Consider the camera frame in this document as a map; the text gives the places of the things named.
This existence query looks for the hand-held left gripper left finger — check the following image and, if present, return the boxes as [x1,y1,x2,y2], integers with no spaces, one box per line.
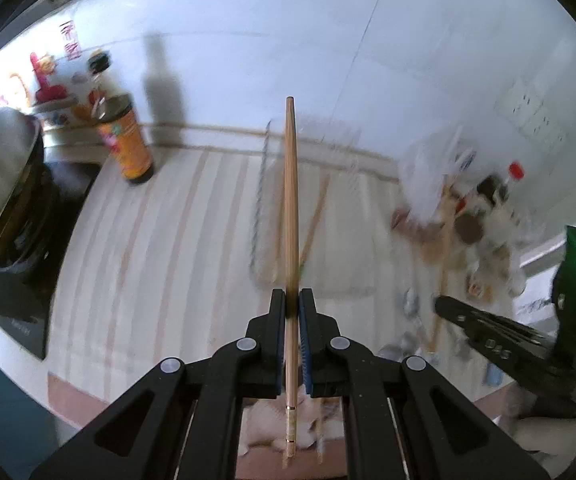
[28,288,289,480]

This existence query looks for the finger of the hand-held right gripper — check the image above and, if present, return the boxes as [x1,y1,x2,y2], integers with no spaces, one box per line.
[433,295,551,351]
[460,327,544,386]

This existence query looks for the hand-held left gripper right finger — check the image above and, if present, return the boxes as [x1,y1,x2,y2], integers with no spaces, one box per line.
[298,288,551,480]

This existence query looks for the clear plastic utensil tray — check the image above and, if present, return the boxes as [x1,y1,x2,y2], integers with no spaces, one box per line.
[250,117,383,297]

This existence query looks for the brown-capped clear jar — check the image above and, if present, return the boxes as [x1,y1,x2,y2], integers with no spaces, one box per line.
[455,214,485,247]

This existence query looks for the red-capped dark sauce bottle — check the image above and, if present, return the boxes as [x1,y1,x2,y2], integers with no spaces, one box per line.
[477,161,525,211]

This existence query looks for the striped cat mat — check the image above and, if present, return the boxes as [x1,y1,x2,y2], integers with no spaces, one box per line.
[48,145,519,466]

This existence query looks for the white plastic bag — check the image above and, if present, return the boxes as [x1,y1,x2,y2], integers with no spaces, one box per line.
[397,127,475,227]

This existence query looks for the black gas stove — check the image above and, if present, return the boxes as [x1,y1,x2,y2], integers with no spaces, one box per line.
[0,160,103,361]

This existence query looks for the dark soy sauce bottle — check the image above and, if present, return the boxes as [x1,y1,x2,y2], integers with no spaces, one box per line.
[88,50,155,184]

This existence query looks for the blue kitchen cabinet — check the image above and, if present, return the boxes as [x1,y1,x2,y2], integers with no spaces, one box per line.
[0,345,59,480]

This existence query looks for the steel pot lid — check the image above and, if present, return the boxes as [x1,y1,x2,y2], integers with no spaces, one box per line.
[0,107,46,267]

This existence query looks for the white wall socket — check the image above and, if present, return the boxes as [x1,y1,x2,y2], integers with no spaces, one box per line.
[517,102,555,140]
[495,79,536,122]
[537,124,570,157]

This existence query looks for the colourful wall stickers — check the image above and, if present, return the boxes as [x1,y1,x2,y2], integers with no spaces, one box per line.
[0,20,104,128]

